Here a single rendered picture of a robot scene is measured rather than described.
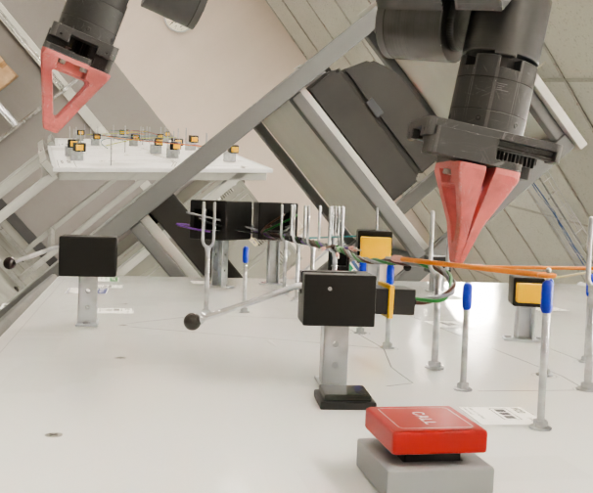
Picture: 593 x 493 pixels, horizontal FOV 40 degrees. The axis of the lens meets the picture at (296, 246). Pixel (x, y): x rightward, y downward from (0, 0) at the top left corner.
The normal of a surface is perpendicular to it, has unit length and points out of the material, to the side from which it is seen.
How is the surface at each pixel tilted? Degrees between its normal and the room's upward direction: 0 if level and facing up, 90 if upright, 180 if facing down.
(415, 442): 90
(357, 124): 90
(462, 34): 65
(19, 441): 49
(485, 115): 106
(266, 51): 90
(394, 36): 146
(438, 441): 90
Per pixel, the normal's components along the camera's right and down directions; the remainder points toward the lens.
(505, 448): 0.04, -1.00
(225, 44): 0.29, 0.18
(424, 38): -0.57, 0.50
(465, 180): 0.02, 0.41
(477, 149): 0.10, 0.06
